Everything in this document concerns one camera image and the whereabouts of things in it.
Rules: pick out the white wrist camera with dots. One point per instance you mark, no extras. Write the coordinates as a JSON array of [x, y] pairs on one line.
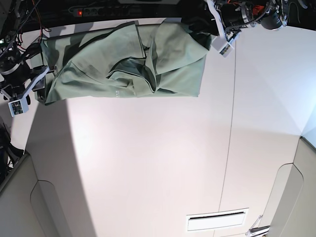
[[18, 105], [222, 46]]

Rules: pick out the beige left chair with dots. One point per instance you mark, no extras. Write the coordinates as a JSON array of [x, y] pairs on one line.
[[30, 207]]

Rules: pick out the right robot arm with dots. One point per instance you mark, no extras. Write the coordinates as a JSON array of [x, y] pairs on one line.
[[12, 52]]

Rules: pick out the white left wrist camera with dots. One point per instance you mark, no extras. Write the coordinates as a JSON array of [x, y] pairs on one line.
[[222, 46]]

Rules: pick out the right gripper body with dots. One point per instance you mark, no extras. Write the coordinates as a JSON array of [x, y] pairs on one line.
[[14, 79]]

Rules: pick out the beige chair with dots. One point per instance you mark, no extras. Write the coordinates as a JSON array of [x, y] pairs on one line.
[[291, 207], [30, 207]]

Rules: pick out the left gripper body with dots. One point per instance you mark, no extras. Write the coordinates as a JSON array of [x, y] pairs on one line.
[[227, 15]]

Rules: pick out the green T-shirt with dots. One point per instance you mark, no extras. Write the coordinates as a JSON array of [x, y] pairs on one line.
[[128, 61]]

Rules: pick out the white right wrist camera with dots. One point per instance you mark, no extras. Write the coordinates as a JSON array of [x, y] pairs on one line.
[[18, 105]]

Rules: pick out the white power strip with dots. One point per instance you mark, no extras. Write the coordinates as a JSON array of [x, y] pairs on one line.
[[98, 11]]

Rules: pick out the beige right chair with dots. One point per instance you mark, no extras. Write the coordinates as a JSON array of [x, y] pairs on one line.
[[291, 207]]

